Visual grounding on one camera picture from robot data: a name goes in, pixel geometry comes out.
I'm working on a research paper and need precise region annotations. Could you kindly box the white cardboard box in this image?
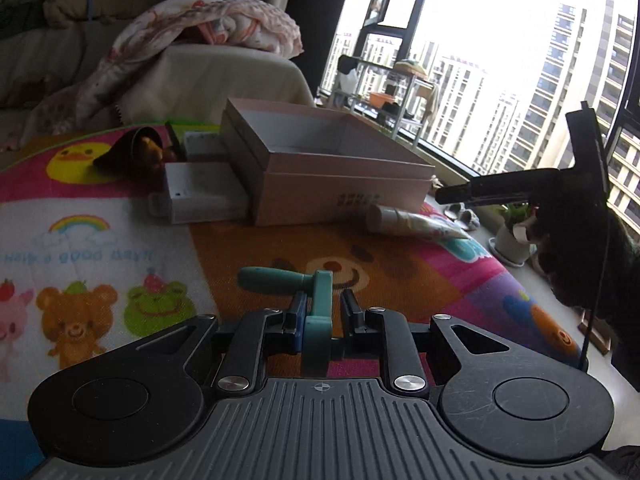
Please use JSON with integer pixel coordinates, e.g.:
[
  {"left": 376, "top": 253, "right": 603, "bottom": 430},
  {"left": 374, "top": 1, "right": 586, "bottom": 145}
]
[{"left": 148, "top": 161, "right": 250, "bottom": 224}]

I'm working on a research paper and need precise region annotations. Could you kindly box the beige towel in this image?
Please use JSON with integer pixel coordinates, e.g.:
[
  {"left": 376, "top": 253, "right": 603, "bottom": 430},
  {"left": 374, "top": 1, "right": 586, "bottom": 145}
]
[{"left": 424, "top": 82, "right": 442, "bottom": 126}]

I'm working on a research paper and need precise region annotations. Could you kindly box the pink cardboard box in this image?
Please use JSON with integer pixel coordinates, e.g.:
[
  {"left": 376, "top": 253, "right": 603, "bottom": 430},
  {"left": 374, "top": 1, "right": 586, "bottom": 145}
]
[{"left": 220, "top": 97, "right": 437, "bottom": 227}]

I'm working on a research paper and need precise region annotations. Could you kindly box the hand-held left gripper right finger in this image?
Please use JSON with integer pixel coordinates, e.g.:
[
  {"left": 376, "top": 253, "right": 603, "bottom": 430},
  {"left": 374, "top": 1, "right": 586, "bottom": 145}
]
[{"left": 340, "top": 289, "right": 511, "bottom": 392}]

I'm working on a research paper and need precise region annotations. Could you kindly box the brown bear toy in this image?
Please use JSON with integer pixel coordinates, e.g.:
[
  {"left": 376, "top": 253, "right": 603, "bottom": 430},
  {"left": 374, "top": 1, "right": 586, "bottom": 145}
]
[{"left": 137, "top": 135, "right": 176, "bottom": 168}]

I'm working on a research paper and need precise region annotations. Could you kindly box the colourful cartoon play mat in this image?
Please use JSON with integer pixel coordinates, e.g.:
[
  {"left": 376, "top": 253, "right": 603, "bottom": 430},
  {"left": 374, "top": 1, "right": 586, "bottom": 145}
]
[{"left": 0, "top": 127, "right": 591, "bottom": 480}]

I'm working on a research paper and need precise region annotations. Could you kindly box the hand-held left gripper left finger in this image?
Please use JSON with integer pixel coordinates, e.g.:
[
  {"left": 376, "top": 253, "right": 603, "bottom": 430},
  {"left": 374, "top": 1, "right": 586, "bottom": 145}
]
[{"left": 135, "top": 291, "right": 308, "bottom": 394}]

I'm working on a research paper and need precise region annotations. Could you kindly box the beige covered sofa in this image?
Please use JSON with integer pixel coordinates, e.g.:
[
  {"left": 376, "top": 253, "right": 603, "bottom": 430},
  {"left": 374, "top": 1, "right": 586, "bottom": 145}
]
[{"left": 0, "top": 0, "right": 316, "bottom": 151}]

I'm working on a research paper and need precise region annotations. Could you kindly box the teal plastic hand tool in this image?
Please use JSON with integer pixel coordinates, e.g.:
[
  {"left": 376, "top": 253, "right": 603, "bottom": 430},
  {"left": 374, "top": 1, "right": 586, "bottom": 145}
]
[{"left": 236, "top": 266, "right": 335, "bottom": 378}]

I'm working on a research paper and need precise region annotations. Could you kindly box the white cream tube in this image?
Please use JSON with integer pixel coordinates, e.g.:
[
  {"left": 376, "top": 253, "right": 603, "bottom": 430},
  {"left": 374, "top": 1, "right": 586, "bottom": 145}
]
[{"left": 366, "top": 203, "right": 473, "bottom": 241}]

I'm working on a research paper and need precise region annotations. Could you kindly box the pink patterned blanket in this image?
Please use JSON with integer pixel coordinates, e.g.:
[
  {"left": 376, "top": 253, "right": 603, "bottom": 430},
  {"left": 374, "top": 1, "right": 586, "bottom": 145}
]
[{"left": 30, "top": 0, "right": 305, "bottom": 133}]

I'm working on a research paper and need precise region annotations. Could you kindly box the metal shelf rack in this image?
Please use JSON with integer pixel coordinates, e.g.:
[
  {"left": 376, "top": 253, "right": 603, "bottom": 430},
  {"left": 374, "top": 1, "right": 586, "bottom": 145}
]
[{"left": 330, "top": 57, "right": 436, "bottom": 148}]

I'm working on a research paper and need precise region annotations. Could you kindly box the small white box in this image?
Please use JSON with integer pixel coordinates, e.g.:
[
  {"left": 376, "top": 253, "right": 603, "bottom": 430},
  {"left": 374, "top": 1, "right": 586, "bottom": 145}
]
[{"left": 179, "top": 130, "right": 228, "bottom": 162}]

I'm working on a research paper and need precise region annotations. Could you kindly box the black window frame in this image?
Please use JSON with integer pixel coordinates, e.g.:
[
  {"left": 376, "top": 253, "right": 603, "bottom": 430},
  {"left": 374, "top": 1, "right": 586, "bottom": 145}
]
[{"left": 320, "top": 0, "right": 640, "bottom": 241}]

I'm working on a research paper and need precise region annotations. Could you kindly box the beige pillow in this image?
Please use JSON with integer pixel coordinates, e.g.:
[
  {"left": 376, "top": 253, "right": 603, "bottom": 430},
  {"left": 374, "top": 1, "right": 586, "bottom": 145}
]
[{"left": 42, "top": 0, "right": 151, "bottom": 28}]

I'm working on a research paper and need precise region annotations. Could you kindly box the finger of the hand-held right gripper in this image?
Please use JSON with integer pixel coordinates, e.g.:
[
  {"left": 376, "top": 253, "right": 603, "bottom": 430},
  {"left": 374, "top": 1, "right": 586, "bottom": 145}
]
[{"left": 434, "top": 168, "right": 561, "bottom": 207}]

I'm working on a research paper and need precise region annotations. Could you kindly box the green cloth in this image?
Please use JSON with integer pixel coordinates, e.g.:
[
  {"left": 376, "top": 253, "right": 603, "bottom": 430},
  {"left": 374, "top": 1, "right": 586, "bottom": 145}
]
[{"left": 0, "top": 0, "right": 47, "bottom": 38}]

